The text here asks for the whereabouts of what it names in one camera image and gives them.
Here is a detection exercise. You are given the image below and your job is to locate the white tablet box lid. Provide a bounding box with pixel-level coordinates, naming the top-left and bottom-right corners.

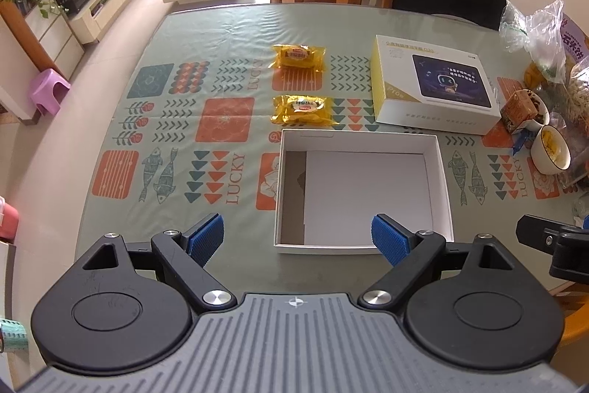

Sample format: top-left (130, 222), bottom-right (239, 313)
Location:
top-left (370, 35), bottom-right (500, 136)

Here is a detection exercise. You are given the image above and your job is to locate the clear plastic bag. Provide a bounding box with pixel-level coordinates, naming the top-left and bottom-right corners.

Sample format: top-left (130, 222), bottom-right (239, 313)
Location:
top-left (498, 0), bottom-right (588, 86)

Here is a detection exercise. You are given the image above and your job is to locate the open white cardboard box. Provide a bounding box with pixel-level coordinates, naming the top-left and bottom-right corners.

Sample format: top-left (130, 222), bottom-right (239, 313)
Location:
top-left (266, 129), bottom-right (454, 255)

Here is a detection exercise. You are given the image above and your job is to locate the brown drink carton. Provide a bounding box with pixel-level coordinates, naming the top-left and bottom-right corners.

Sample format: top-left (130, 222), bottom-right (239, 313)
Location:
top-left (500, 90), bottom-right (540, 134)

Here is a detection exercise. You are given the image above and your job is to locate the blue plastic clip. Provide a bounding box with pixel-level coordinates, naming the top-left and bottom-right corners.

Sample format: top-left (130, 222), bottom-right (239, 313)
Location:
top-left (511, 129), bottom-right (532, 155)

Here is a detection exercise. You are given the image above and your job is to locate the purple plastic stool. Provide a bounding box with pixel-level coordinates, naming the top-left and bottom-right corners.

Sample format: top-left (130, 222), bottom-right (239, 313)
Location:
top-left (29, 69), bottom-right (71, 116)

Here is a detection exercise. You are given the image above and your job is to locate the yellow bread packet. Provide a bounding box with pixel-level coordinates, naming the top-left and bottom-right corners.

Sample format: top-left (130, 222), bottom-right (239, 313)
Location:
top-left (271, 95), bottom-right (335, 126)
top-left (271, 44), bottom-right (327, 72)

